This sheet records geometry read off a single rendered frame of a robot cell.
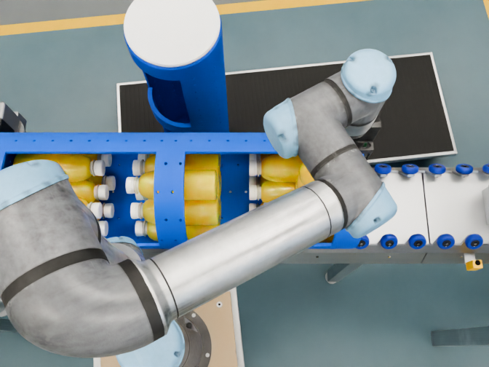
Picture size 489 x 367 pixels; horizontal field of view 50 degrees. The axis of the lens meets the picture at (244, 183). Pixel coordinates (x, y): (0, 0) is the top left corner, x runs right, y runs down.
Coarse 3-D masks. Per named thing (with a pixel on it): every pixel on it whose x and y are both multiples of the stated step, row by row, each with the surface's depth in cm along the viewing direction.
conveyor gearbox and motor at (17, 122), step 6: (0, 108) 162; (6, 108) 163; (0, 114) 161; (6, 114) 163; (12, 114) 168; (18, 114) 178; (6, 120) 163; (12, 120) 168; (18, 120) 172; (24, 120) 183; (12, 126) 168; (18, 126) 172; (24, 126) 183; (18, 132) 172; (24, 132) 173
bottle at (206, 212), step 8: (152, 200) 124; (184, 200) 124; (192, 200) 124; (200, 200) 124; (208, 200) 124; (216, 200) 124; (144, 208) 124; (152, 208) 123; (192, 208) 123; (200, 208) 123; (208, 208) 123; (216, 208) 123; (144, 216) 124; (152, 216) 123; (192, 216) 123; (200, 216) 123; (208, 216) 123; (216, 216) 123; (192, 224) 125; (200, 224) 125; (208, 224) 125; (216, 224) 125
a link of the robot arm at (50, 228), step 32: (32, 160) 59; (0, 192) 55; (32, 192) 56; (64, 192) 59; (0, 224) 54; (32, 224) 54; (64, 224) 56; (96, 224) 66; (0, 256) 54; (32, 256) 53; (64, 256) 54; (96, 256) 56; (128, 256) 92; (0, 288) 54
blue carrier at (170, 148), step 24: (0, 144) 120; (24, 144) 120; (48, 144) 120; (72, 144) 120; (96, 144) 120; (120, 144) 120; (144, 144) 120; (168, 144) 120; (192, 144) 120; (216, 144) 120; (240, 144) 120; (264, 144) 120; (0, 168) 116; (120, 168) 142; (168, 168) 116; (240, 168) 142; (120, 192) 143; (168, 192) 115; (240, 192) 143; (120, 216) 141; (168, 216) 116; (144, 240) 134; (168, 240) 121; (336, 240) 121
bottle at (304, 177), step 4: (300, 168) 112; (304, 168) 109; (300, 172) 112; (304, 172) 109; (308, 172) 108; (300, 176) 113; (304, 176) 110; (308, 176) 109; (300, 180) 114; (304, 180) 111; (308, 180) 110; (312, 180) 109; (296, 184) 120; (300, 184) 116; (304, 184) 113; (296, 188) 121
